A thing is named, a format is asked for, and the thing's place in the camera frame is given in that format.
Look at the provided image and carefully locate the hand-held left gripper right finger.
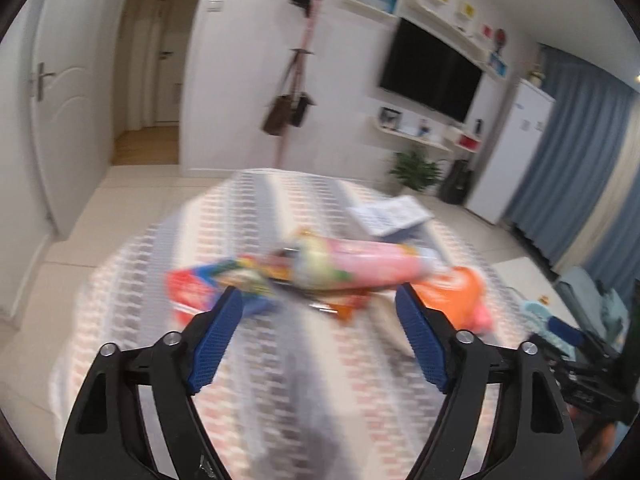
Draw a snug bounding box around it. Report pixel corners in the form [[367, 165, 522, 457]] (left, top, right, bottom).
[[395, 282, 585, 480]]

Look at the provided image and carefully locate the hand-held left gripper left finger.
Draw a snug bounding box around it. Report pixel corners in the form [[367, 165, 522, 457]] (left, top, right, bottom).
[[56, 285, 244, 480]]

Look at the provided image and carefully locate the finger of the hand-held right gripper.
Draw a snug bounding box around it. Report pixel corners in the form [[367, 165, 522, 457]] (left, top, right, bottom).
[[548, 316, 584, 349]]

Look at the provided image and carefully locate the red and blue snack packet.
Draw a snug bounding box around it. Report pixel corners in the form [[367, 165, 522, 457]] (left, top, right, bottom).
[[165, 257, 281, 330]]

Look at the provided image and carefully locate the orange plastic packet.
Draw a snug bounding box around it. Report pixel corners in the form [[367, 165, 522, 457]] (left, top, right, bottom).
[[414, 265, 496, 336]]

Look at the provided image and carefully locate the pink plastic packet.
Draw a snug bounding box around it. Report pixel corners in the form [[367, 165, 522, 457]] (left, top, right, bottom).
[[294, 231, 442, 295]]

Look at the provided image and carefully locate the yellow and dark wrapper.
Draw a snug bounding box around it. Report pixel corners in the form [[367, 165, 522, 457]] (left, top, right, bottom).
[[265, 249, 368, 322]]

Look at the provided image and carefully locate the white printed carton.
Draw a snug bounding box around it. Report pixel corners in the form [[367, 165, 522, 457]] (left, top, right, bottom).
[[347, 194, 435, 237]]

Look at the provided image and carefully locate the person's right forearm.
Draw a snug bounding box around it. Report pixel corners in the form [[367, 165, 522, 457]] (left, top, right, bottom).
[[572, 406, 623, 463]]

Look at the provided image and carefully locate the teal sofa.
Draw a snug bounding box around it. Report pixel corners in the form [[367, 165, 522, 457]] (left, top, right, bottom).
[[554, 264, 640, 361]]

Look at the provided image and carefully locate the white coffee table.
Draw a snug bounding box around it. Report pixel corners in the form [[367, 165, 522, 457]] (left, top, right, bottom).
[[492, 256, 597, 343]]

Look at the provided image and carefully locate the green potted plant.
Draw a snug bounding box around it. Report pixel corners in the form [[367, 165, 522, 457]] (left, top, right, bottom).
[[387, 146, 447, 194]]

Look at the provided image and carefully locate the blue curtain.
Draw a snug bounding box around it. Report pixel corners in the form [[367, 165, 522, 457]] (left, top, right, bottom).
[[501, 44, 640, 283]]

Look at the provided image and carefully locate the white standing air conditioner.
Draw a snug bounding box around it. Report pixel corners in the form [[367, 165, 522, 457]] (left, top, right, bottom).
[[465, 78, 557, 225]]

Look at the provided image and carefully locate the brown hanging bag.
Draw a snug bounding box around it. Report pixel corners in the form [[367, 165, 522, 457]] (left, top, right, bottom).
[[262, 94, 294, 136]]

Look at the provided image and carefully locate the black hanging bag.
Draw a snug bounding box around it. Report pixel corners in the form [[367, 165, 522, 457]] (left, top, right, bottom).
[[290, 92, 317, 128]]

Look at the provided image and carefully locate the black flat television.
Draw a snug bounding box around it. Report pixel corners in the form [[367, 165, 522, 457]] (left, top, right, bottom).
[[378, 16, 485, 124]]

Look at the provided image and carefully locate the white room door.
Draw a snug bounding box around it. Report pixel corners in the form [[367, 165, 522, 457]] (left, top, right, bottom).
[[29, 0, 132, 237]]

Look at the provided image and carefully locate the pink coat rack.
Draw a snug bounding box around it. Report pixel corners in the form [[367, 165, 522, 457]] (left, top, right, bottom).
[[276, 0, 367, 168]]

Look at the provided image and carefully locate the low white wall shelf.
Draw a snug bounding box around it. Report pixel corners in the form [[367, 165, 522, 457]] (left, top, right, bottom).
[[370, 115, 454, 154]]

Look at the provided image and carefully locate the white and red wall box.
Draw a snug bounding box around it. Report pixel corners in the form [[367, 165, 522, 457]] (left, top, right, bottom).
[[454, 129, 484, 154]]

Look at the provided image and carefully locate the black picture frame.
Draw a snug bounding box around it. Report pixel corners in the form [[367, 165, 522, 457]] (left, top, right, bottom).
[[378, 107, 404, 132]]

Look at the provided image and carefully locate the metal door handle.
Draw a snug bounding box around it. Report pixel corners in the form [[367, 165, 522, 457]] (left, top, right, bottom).
[[30, 62, 56, 102]]

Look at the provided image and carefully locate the curved white wall shelf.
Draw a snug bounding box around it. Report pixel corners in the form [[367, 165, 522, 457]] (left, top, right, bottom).
[[400, 0, 503, 81]]

